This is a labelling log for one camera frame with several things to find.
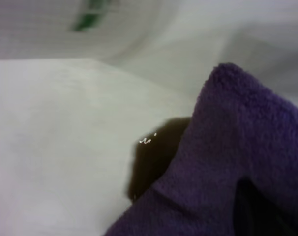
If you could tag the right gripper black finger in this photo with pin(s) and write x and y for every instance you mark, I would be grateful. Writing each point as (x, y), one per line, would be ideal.
(254, 214)

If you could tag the purple cloth black trim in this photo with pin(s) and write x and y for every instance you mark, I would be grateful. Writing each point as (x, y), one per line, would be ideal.
(225, 137)

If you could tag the white paper cup green print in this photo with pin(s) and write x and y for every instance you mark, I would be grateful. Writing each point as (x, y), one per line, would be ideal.
(53, 27)

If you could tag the dark brown liquid spill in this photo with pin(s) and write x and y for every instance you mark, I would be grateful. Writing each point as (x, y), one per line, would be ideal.
(154, 159)

